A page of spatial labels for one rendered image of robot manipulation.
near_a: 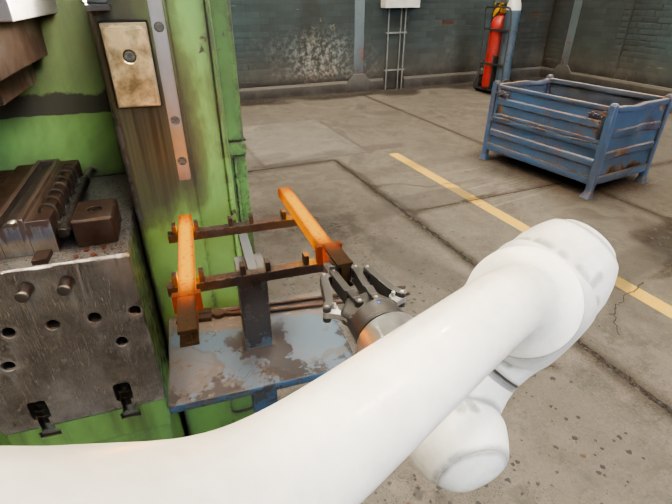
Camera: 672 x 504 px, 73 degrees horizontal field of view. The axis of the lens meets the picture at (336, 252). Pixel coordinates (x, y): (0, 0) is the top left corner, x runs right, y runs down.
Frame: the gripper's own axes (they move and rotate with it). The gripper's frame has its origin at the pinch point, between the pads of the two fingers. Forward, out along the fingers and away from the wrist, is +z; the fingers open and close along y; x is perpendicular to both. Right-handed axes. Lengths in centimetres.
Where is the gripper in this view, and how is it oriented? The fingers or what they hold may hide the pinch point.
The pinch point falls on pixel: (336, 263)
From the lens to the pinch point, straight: 76.9
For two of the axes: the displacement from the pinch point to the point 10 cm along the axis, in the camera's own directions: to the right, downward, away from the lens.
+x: 0.0, -8.8, -4.8
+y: 9.5, -1.5, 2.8
